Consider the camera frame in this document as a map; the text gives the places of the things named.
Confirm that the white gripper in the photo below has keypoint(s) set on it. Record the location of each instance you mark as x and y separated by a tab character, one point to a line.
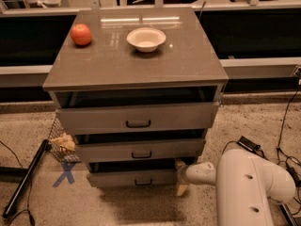
184	174

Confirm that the grey bottom drawer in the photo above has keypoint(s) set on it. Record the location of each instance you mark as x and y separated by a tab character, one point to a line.
133	173

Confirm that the grey drawer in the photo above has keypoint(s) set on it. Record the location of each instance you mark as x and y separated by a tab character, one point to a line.
137	118
133	173
140	150

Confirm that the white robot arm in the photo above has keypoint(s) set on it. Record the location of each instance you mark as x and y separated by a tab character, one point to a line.
245	184

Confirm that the grey middle drawer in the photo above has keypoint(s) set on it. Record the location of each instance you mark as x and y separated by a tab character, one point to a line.
140	150

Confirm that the grey top drawer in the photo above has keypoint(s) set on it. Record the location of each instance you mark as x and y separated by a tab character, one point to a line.
137	118

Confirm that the grey drawer cabinet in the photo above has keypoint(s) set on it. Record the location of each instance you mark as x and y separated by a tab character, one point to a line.
111	72

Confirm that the black power adapter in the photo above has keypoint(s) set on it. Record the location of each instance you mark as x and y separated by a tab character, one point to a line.
248	144
294	174

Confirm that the blue tape cross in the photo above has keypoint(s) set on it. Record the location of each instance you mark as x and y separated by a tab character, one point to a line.
66	174

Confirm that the black bar right floor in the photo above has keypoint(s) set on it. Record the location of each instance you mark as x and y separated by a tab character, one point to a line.
292	221

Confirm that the black bar floor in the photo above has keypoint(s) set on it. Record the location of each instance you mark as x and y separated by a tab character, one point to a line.
292	221
26	175

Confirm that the crumpled paper piece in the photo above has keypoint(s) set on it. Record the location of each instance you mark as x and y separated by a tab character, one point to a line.
64	142

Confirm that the black bar left floor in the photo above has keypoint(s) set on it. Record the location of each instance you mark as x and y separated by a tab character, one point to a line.
26	175

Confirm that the white bowl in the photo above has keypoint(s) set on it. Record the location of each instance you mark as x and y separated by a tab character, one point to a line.
146	39

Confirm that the orange fruit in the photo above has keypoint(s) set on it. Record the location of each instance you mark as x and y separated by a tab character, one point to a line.
81	34

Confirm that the black wire mesh basket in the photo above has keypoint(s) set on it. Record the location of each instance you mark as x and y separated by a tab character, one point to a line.
69	157

